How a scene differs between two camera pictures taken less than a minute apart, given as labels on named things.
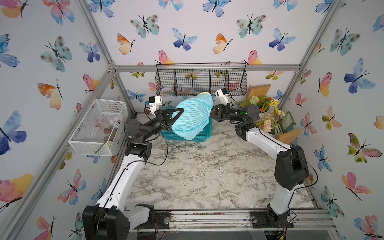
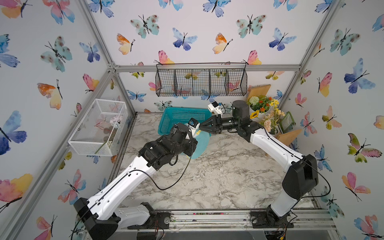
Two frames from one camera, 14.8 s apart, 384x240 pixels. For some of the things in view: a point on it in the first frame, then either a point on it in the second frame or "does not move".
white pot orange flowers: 263,103 does not move
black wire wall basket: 193,78 does not move
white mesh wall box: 98,132 does not move
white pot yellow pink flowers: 269,122 does not move
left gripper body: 158,124 -> 186,148
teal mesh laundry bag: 195,117 -> 203,139
